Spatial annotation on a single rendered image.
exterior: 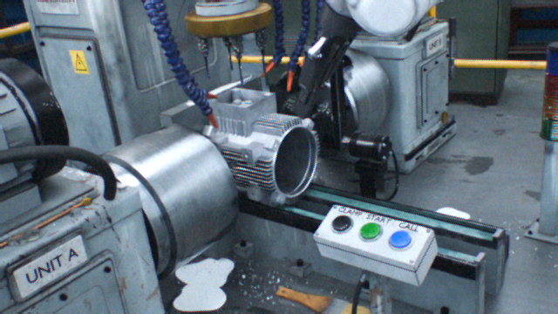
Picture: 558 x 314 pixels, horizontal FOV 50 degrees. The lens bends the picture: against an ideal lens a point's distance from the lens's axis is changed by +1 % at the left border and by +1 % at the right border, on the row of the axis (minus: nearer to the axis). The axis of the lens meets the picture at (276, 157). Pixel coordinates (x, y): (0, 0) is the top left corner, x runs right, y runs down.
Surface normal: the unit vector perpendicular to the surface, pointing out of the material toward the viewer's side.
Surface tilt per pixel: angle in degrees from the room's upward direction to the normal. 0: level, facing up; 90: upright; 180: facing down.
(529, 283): 0
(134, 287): 90
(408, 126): 90
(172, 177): 47
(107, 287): 90
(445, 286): 90
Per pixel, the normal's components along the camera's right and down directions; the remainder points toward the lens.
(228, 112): -0.62, 0.37
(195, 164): 0.50, -0.50
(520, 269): -0.11, -0.91
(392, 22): -0.21, 0.68
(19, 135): 0.78, 0.10
